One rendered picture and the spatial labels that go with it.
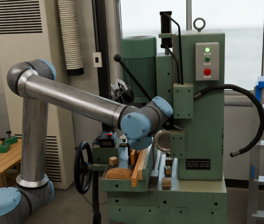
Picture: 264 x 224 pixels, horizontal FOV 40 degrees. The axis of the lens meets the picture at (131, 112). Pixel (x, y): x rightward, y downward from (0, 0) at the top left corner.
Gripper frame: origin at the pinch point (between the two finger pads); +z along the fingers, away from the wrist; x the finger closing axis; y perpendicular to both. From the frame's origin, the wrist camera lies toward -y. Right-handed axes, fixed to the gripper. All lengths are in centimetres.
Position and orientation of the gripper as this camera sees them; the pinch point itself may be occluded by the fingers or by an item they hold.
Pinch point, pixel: (119, 82)
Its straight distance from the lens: 163.3
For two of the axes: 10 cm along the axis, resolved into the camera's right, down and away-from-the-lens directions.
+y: -5.8, -4.0, -7.1
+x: -7.7, 5.7, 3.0
